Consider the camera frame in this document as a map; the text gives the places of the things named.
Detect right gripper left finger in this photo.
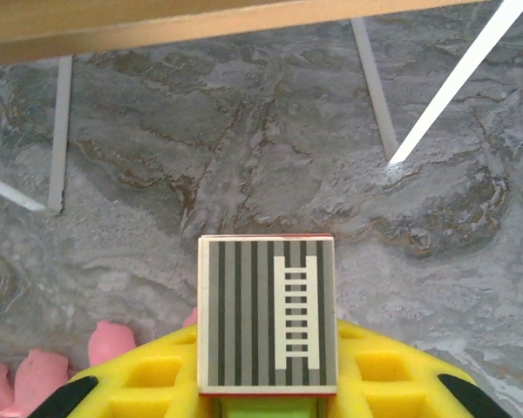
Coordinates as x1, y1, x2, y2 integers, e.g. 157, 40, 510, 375
25, 324, 221, 418

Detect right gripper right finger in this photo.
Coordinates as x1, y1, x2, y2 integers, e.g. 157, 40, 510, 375
317, 320, 513, 418

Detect wooden shelf with white frame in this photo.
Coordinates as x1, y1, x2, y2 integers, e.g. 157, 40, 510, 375
0, 0, 523, 215

